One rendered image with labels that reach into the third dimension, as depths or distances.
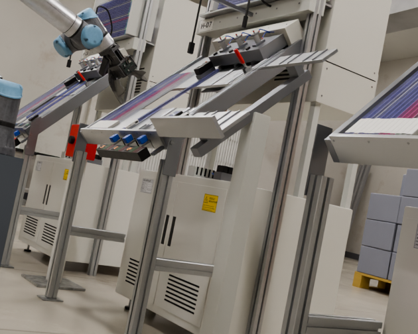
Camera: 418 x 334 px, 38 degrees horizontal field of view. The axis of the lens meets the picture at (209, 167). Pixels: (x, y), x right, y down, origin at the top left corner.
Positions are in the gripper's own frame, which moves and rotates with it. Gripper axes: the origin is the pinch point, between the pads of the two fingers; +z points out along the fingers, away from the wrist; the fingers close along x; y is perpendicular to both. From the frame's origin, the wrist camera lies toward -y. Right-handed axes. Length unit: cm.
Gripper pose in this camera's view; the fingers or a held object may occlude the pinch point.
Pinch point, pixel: (134, 93)
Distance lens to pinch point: 234.6
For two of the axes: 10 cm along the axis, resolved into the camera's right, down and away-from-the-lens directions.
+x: 5.6, -6.5, 5.2
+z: 5.1, 7.6, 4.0
